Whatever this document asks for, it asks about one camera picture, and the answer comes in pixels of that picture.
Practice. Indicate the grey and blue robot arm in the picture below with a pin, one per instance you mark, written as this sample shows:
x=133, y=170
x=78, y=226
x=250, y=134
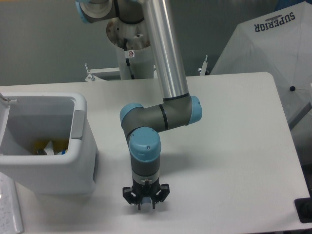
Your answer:
x=142, y=125

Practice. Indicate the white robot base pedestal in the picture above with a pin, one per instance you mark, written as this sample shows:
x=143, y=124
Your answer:
x=134, y=52

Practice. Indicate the white umbrella with lettering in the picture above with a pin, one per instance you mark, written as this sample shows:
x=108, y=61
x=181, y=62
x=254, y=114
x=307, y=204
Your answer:
x=279, y=43

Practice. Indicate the crushed clear plastic bottle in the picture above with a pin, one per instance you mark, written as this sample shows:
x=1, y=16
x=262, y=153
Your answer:
x=146, y=200

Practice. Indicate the black device at table edge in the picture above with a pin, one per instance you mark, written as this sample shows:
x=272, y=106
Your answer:
x=304, y=209

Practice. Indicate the colourful snack wrapper bag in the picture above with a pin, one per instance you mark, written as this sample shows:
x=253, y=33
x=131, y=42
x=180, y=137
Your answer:
x=62, y=152

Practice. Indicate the white metal bracket with bolts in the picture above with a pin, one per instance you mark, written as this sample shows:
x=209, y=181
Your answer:
x=107, y=74

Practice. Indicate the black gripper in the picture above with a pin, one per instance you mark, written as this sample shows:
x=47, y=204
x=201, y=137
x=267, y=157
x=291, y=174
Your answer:
x=135, y=194

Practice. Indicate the white plastic trash can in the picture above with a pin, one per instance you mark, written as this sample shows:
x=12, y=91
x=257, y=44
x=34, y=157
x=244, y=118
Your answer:
x=26, y=117

